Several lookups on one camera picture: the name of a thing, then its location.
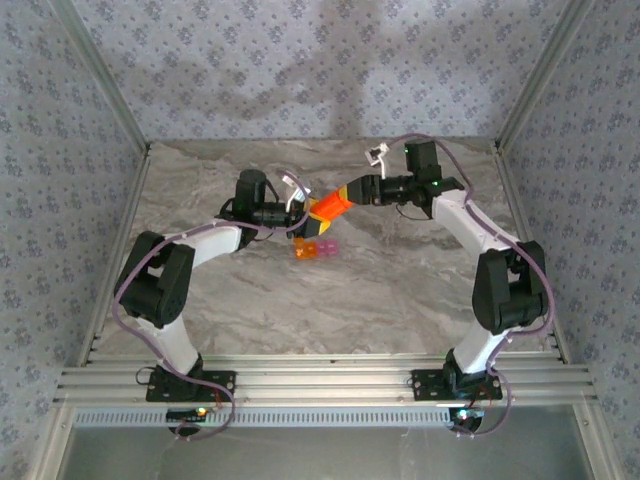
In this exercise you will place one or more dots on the pink pill box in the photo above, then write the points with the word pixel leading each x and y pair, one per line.
pixel 324 249

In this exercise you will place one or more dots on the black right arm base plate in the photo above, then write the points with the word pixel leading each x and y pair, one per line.
pixel 425 385

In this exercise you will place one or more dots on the orange pill box Sun print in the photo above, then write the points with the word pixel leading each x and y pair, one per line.
pixel 300 250

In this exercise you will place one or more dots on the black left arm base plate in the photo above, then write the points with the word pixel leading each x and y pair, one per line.
pixel 220 385

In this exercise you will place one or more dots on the aluminium frame leg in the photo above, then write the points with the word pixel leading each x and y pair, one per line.
pixel 50 445
pixel 595 445

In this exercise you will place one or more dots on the aluminium side rail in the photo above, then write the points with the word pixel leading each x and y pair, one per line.
pixel 120 240
pixel 535 235

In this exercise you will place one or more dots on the circuit board green LED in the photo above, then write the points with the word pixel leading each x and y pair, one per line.
pixel 467 414
pixel 192 413

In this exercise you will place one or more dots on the aluminium corner post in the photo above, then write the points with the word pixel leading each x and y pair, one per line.
pixel 100 75
pixel 545 75

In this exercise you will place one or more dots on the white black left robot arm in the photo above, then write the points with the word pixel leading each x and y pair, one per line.
pixel 215 245

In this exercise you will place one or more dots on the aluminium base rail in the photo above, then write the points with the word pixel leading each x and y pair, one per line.
pixel 320 380

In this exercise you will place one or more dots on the grey metal sheet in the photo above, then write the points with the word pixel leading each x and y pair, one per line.
pixel 320 455

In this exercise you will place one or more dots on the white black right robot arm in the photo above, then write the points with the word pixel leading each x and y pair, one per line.
pixel 475 225

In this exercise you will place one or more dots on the orange pill bottle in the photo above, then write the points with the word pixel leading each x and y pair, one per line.
pixel 327 207

